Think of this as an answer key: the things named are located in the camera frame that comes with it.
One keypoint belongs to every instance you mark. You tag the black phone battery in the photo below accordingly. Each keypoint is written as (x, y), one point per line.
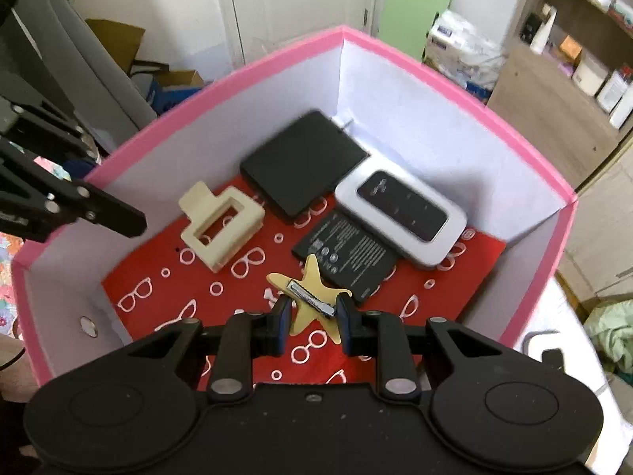
(346, 252)

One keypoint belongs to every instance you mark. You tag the light green cloth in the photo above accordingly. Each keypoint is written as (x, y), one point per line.
(613, 336)

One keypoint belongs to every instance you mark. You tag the small orange box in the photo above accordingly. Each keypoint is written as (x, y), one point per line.
(571, 49)

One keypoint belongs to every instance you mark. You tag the black hard drive case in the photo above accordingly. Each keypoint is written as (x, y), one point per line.
(301, 163)

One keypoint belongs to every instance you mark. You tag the cream hair claw clip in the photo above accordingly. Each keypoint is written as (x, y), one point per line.
(195, 200)

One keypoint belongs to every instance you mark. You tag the grey chair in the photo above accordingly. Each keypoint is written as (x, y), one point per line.
(74, 74)

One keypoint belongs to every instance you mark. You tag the black bottle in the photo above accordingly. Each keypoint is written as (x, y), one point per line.
(529, 27)

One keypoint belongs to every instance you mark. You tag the person's left forearm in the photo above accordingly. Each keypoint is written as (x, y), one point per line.
(10, 361)

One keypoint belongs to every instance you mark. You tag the white door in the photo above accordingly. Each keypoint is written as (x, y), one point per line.
(296, 5)

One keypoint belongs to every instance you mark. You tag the blue cardboard box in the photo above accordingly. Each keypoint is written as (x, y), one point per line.
(168, 96)

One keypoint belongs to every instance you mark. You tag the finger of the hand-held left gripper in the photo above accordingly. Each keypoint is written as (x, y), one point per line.
(81, 167)
(109, 210)

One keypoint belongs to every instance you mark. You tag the yellow star hair clip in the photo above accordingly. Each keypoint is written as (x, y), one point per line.
(311, 277)

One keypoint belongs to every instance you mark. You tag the wooden shelf unit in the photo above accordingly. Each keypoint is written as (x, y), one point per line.
(534, 89)

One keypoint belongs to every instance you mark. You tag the red printed cloth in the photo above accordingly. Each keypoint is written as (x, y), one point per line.
(148, 262)

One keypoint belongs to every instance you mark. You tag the green folding board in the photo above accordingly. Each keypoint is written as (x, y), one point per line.
(410, 10)

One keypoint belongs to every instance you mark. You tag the slim white bottle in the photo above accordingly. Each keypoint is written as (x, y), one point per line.
(624, 111)

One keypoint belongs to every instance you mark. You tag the brown cardboard box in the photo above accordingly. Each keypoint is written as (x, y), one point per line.
(118, 42)

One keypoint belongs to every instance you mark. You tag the white tube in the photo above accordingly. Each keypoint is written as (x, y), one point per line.
(541, 34)

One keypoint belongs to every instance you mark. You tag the white pocket router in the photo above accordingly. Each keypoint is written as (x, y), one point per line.
(551, 358)
(395, 208)

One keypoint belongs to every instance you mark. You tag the pink cardboard box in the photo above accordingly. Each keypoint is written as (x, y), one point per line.
(420, 109)

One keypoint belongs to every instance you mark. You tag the white jar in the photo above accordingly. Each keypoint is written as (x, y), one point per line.
(591, 76)

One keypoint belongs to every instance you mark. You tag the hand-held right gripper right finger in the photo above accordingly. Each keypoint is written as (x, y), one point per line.
(346, 329)

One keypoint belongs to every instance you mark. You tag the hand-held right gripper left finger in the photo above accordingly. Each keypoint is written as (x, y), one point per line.
(283, 326)

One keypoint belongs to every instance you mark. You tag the white tissue pack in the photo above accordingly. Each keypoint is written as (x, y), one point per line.
(460, 44)

